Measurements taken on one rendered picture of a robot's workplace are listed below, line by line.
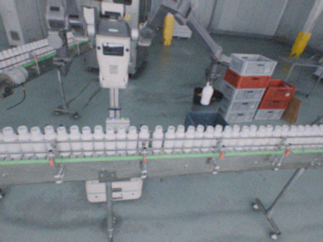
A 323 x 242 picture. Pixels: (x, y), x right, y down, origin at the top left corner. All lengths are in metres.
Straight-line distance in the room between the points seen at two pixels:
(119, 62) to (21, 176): 0.92
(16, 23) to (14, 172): 5.76
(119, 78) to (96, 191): 1.06
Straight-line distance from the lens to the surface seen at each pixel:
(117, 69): 1.51
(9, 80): 2.22
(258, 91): 3.67
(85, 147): 1.11
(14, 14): 6.77
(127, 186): 1.96
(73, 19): 1.39
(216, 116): 1.86
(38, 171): 1.26
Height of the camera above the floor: 1.79
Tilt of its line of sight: 33 degrees down
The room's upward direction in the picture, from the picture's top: 8 degrees clockwise
